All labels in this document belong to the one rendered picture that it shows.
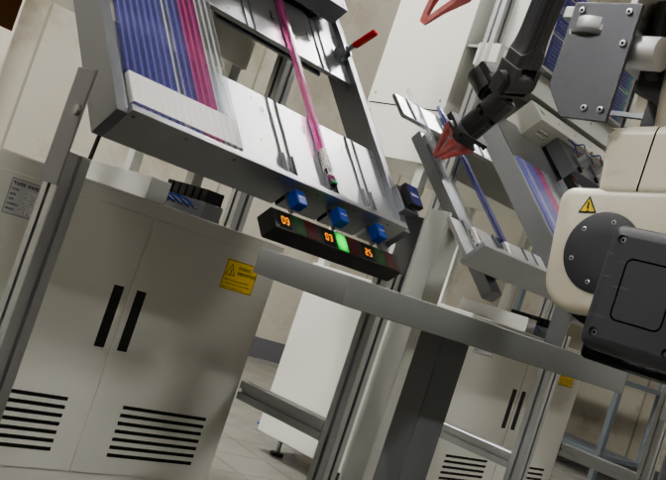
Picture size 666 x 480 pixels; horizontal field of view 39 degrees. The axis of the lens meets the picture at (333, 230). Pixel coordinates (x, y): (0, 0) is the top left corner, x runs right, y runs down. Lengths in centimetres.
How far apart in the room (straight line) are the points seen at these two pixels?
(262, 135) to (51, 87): 344
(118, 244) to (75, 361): 23
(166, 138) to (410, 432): 58
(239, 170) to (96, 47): 29
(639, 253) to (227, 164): 70
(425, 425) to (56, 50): 384
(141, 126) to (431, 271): 93
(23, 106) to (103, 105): 358
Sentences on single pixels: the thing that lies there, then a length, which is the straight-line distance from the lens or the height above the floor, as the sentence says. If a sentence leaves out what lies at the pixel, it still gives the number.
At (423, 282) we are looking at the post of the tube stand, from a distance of 215.
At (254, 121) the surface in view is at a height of 80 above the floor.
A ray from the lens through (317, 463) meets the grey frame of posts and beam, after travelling 190.
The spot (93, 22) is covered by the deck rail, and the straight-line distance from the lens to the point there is 152.
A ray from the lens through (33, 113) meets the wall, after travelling 501.
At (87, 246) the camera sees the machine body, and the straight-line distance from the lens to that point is 177.
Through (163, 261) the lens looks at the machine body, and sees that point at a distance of 187.
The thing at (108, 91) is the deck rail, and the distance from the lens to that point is 142.
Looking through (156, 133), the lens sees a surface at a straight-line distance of 144.
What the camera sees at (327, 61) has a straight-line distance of 202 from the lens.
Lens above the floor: 59
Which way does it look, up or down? 3 degrees up
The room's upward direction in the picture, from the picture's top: 19 degrees clockwise
